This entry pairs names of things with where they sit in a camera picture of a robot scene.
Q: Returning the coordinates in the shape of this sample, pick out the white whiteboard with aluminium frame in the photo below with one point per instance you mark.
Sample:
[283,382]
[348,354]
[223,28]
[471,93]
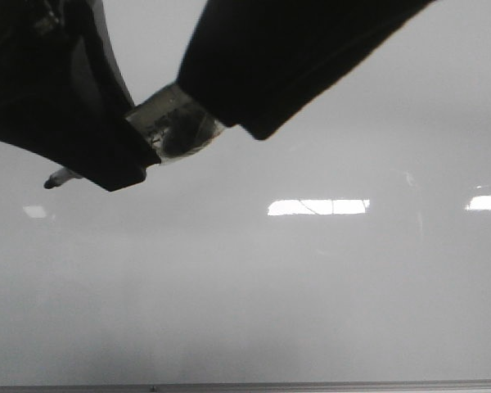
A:
[352,245]

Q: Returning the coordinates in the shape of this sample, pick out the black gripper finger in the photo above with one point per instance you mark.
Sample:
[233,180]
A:
[257,63]
[62,95]

